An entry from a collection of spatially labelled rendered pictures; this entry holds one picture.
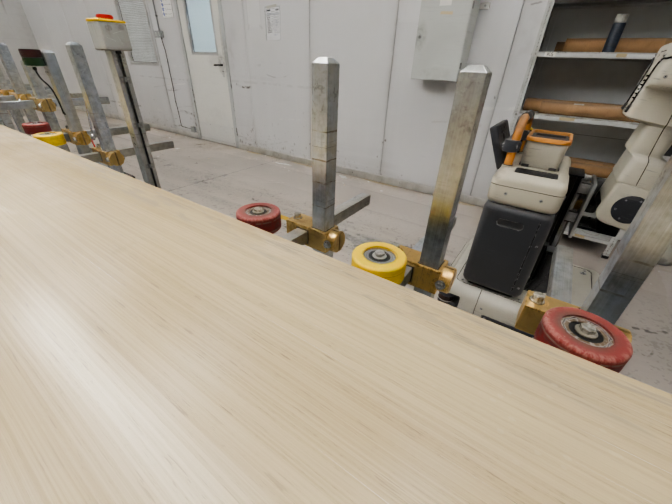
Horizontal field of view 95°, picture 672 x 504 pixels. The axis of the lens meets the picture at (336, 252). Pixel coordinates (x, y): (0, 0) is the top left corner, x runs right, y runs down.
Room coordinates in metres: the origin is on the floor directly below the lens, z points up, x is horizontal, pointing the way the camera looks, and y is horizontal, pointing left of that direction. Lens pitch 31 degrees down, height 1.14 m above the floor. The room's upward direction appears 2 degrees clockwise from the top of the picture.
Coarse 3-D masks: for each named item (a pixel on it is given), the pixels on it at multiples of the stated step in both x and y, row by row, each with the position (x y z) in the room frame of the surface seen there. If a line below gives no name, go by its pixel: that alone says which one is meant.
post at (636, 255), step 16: (656, 192) 0.35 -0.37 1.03; (640, 208) 0.37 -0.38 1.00; (656, 208) 0.34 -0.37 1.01; (640, 224) 0.34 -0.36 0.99; (656, 224) 0.33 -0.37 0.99; (624, 240) 0.36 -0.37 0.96; (640, 240) 0.34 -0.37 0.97; (656, 240) 0.33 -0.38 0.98; (624, 256) 0.34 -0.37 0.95; (640, 256) 0.33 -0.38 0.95; (656, 256) 0.32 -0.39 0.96; (608, 272) 0.35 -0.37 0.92; (624, 272) 0.33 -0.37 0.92; (640, 272) 0.33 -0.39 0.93; (592, 288) 0.37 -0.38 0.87; (608, 288) 0.34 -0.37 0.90; (624, 288) 0.33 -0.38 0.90; (592, 304) 0.34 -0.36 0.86; (608, 304) 0.33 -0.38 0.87; (624, 304) 0.32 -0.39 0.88; (608, 320) 0.33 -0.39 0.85
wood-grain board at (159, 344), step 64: (0, 128) 1.15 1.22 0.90; (0, 192) 0.57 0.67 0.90; (64, 192) 0.58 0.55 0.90; (128, 192) 0.59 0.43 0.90; (0, 256) 0.35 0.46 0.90; (64, 256) 0.35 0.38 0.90; (128, 256) 0.36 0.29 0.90; (192, 256) 0.37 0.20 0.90; (256, 256) 0.37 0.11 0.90; (320, 256) 0.38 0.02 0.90; (0, 320) 0.23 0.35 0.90; (64, 320) 0.23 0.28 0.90; (128, 320) 0.24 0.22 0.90; (192, 320) 0.24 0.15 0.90; (256, 320) 0.24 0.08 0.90; (320, 320) 0.25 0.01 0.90; (384, 320) 0.25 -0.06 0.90; (448, 320) 0.26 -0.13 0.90; (0, 384) 0.16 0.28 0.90; (64, 384) 0.16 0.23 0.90; (128, 384) 0.16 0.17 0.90; (192, 384) 0.16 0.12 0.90; (256, 384) 0.17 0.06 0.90; (320, 384) 0.17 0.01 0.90; (384, 384) 0.17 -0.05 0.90; (448, 384) 0.18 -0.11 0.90; (512, 384) 0.18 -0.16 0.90; (576, 384) 0.18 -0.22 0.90; (640, 384) 0.18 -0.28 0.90; (0, 448) 0.11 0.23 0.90; (64, 448) 0.11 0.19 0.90; (128, 448) 0.11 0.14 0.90; (192, 448) 0.11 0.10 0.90; (256, 448) 0.12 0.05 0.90; (320, 448) 0.12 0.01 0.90; (384, 448) 0.12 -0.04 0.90; (448, 448) 0.12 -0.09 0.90; (512, 448) 0.12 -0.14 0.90; (576, 448) 0.12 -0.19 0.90; (640, 448) 0.13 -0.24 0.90
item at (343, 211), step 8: (352, 200) 0.81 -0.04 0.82; (360, 200) 0.81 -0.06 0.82; (368, 200) 0.85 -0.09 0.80; (336, 208) 0.75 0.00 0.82; (344, 208) 0.75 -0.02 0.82; (352, 208) 0.77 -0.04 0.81; (360, 208) 0.81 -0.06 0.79; (336, 216) 0.71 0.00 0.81; (344, 216) 0.74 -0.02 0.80; (336, 224) 0.71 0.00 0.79; (296, 232) 0.60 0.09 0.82; (304, 232) 0.61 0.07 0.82; (296, 240) 0.58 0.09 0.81; (304, 240) 0.60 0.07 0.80
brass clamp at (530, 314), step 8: (528, 296) 0.40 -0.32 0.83; (528, 304) 0.38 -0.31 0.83; (536, 304) 0.38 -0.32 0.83; (544, 304) 0.38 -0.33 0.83; (552, 304) 0.38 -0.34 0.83; (560, 304) 0.38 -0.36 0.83; (568, 304) 0.38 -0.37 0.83; (520, 312) 0.38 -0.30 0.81; (528, 312) 0.37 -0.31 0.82; (536, 312) 0.36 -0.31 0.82; (544, 312) 0.36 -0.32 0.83; (520, 320) 0.37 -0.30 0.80; (528, 320) 0.37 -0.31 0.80; (536, 320) 0.36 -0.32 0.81; (520, 328) 0.37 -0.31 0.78; (528, 328) 0.36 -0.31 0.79; (536, 328) 0.36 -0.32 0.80; (624, 328) 0.33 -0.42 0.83
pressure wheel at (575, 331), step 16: (544, 320) 0.26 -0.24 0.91; (560, 320) 0.26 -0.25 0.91; (576, 320) 0.26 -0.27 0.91; (592, 320) 0.26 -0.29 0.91; (544, 336) 0.25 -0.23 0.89; (560, 336) 0.23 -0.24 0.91; (576, 336) 0.24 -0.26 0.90; (592, 336) 0.24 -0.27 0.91; (608, 336) 0.24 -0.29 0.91; (624, 336) 0.24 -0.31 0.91; (576, 352) 0.22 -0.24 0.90; (592, 352) 0.21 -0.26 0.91; (608, 352) 0.21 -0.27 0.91; (624, 352) 0.21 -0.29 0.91; (608, 368) 0.20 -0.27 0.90
